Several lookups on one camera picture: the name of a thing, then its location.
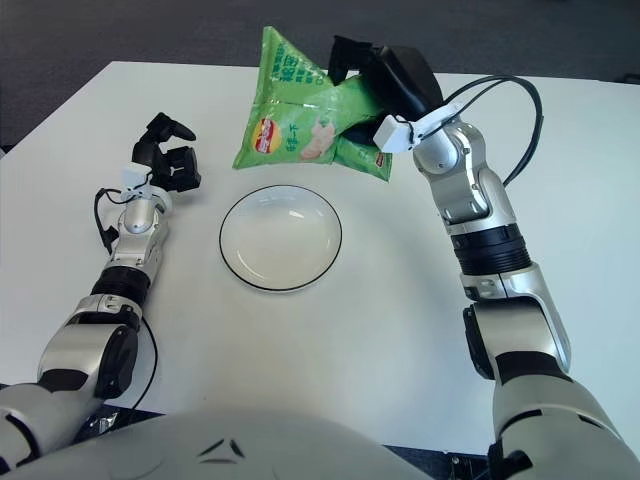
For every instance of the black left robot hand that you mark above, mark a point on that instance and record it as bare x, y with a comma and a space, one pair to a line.
175, 170

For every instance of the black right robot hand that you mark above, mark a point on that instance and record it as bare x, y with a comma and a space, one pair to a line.
405, 80

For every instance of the green snack chip bag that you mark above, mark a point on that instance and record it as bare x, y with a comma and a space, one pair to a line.
290, 125

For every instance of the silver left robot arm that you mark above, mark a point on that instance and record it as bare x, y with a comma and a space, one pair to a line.
85, 345

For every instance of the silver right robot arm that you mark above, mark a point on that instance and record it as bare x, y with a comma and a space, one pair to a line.
470, 165

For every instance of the white plate with black rim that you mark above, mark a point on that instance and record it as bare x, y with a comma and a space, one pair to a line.
280, 240

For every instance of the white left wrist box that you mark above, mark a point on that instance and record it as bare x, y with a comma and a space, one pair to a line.
135, 176

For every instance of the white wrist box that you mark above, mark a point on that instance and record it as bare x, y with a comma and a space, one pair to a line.
135, 176
392, 134

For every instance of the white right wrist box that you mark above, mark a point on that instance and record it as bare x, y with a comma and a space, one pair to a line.
392, 134

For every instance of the grey robot torso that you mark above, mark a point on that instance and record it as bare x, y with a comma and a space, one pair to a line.
250, 445

